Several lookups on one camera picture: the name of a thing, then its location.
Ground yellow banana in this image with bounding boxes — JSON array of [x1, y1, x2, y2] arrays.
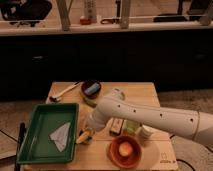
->
[[76, 131, 91, 144]]

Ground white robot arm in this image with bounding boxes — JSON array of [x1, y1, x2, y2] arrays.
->
[[87, 88, 213, 148]]

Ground green cup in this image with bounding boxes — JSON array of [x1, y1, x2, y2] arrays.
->
[[124, 120, 140, 135]]

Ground white small cup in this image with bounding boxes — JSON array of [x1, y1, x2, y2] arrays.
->
[[139, 125, 153, 139]]

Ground green pickle vegetable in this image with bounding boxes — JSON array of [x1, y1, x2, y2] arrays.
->
[[83, 97, 97, 108]]

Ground brown rectangular box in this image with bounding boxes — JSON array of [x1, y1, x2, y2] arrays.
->
[[109, 118, 124, 135]]

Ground blue block in bowl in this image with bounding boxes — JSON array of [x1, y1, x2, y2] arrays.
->
[[84, 83, 100, 96]]

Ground dark brown bowl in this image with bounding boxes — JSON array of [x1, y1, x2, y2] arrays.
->
[[81, 80, 101, 99]]

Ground white crumpled cloth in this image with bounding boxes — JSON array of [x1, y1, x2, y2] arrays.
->
[[49, 122, 71, 152]]

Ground orange bowl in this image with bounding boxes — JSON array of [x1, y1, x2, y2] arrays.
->
[[107, 136, 142, 169]]

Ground peach fruit in bowl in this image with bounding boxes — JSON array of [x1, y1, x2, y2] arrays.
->
[[119, 142, 132, 157]]

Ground green plastic tray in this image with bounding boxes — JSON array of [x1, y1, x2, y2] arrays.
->
[[17, 103, 79, 164]]

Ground black marker pen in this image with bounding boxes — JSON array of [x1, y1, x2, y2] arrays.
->
[[14, 122, 26, 171]]

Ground red object on floor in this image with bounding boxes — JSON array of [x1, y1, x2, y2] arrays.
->
[[79, 16, 91, 25]]

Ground black office chair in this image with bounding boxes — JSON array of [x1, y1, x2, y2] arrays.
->
[[0, 0, 52, 27]]

